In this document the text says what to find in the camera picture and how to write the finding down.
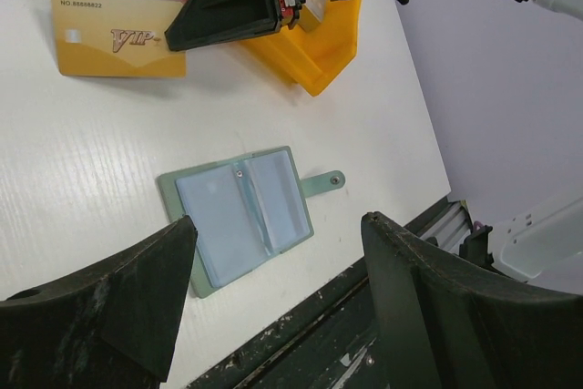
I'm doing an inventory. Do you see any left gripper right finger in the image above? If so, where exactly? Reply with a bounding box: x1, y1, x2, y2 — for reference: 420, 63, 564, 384
361, 212, 582, 388

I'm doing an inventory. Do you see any grey-green card holder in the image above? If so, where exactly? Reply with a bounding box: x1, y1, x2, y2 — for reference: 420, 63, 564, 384
157, 147, 346, 299

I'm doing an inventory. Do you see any yellow plastic bin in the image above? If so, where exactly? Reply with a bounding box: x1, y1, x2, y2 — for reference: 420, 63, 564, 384
240, 0, 362, 97

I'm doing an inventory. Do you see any blue card sleeve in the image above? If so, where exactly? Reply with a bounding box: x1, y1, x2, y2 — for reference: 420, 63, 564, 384
176, 148, 313, 289

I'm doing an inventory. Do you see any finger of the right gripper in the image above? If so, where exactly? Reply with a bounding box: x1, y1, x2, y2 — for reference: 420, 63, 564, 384
165, 0, 281, 52

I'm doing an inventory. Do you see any white card in yellow bin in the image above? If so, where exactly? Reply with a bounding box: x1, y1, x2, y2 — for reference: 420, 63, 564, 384
298, 0, 326, 33

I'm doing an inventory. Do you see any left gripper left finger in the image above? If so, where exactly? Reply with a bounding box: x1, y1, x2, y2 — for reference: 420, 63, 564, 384
1, 216, 198, 388

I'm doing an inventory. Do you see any tan gold credit card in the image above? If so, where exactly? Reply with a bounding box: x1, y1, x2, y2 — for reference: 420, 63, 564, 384
50, 0, 187, 78

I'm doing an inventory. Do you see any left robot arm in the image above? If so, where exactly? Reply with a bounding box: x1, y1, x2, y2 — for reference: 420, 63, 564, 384
1, 196, 582, 388

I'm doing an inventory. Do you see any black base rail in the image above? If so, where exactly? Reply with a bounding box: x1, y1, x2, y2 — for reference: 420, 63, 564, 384
186, 195, 456, 389

